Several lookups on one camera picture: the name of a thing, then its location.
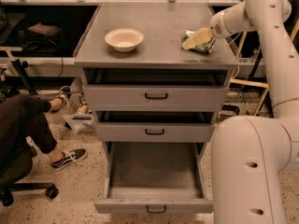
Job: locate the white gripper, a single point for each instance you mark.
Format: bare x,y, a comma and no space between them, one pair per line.
217,26

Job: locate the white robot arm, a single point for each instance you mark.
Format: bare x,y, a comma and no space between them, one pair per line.
248,152

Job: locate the grey drawer cabinet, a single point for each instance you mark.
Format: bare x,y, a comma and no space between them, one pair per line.
162,25

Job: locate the grey top drawer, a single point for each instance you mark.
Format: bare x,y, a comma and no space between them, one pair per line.
129,89

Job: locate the grey drawer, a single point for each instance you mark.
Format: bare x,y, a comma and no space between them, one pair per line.
155,179
154,126
129,89

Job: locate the grey middle drawer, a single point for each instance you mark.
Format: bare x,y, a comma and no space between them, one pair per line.
154,126

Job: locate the grey bottom drawer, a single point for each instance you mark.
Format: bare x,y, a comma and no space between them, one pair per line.
155,179

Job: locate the white paper bowl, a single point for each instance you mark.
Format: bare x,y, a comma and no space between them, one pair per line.
124,39

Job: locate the black white sneaker far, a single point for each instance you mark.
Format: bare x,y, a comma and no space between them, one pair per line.
61,99

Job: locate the black white sneaker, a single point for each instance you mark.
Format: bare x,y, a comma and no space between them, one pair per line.
70,157
61,99

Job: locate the grey dustpan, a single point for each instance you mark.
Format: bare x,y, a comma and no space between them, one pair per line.
80,122

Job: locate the dark bag under bench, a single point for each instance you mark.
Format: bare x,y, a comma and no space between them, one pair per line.
39,36

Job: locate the black white sneaker near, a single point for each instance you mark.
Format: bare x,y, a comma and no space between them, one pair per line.
70,157

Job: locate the black tripod stand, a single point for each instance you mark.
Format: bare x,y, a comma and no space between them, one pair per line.
20,68

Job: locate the seated person black trousers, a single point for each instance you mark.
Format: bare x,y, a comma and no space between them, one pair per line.
22,116

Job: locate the black office chair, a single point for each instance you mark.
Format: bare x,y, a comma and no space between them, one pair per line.
17,169

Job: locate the wooden ladder frame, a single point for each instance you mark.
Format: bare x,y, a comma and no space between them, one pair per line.
249,81

